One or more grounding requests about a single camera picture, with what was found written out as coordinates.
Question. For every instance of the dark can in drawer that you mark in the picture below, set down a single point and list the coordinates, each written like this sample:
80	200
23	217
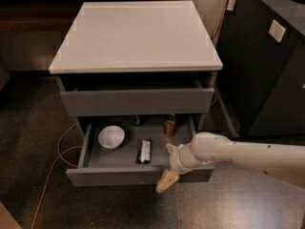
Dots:
138	120

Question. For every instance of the orange soda can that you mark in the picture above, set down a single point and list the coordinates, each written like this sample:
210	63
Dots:
170	125

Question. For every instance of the black side cabinet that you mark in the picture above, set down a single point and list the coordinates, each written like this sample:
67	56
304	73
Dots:
262	79

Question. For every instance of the white cable tag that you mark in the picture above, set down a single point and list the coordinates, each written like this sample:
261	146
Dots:
230	5

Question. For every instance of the grey drawer cabinet white top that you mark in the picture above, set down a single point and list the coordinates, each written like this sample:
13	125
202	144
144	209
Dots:
136	45

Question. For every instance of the grey top drawer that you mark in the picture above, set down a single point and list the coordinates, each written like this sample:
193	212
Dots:
138	102

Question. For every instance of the white bowl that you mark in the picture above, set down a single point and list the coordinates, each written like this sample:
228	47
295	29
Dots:
111	137

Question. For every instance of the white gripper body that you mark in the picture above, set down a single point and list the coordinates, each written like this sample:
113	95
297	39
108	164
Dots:
175	161

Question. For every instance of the dark wooden bench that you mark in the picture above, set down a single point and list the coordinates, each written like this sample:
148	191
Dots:
43	15

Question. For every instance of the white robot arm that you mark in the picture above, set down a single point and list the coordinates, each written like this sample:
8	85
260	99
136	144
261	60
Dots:
285	162

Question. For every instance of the white label on cabinet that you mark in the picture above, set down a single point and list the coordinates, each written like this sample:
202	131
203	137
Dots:
277	31

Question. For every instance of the black and white snack packet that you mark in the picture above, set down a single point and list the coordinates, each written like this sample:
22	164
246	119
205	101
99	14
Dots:
144	155

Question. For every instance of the grey drawer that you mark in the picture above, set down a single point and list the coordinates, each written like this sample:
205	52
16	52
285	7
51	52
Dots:
138	102
98	166

